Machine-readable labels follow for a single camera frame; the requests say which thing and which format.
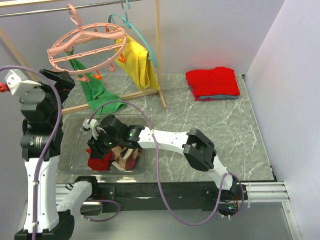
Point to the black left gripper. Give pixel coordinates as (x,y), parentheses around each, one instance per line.
(64,81)

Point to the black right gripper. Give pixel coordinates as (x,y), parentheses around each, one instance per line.
(96,146)

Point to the pink round clip hanger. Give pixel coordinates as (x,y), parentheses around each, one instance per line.
(87,49)

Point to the beige purple striped sock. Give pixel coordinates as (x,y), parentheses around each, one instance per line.
(125,157)

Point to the brown striped sock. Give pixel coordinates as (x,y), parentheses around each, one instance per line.
(139,155)

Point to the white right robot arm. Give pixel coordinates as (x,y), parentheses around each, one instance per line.
(197,148)

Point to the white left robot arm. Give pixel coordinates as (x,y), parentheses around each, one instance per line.
(45,218)

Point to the teal clothes hanger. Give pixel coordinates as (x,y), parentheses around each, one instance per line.
(129,25)

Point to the green cloth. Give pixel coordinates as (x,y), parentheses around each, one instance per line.
(96,94)

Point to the clear plastic bin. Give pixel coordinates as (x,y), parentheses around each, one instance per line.
(74,156)

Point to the yellow cloth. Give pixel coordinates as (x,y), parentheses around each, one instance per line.
(134,61)

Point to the black base beam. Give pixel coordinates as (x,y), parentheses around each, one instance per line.
(145,196)

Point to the grey folded shirt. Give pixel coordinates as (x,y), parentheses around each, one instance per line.
(210,93)

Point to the red folded shirt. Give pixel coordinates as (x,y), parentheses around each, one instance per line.
(218,76)

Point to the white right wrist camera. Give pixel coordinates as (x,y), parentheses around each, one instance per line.
(93,126)

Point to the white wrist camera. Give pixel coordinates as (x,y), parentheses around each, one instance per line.
(93,126)
(17,83)

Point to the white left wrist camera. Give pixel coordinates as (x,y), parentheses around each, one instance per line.
(17,83)

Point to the wooden clothes rack frame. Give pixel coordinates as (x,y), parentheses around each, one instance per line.
(18,57)

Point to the aluminium rail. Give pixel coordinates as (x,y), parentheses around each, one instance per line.
(267,192)

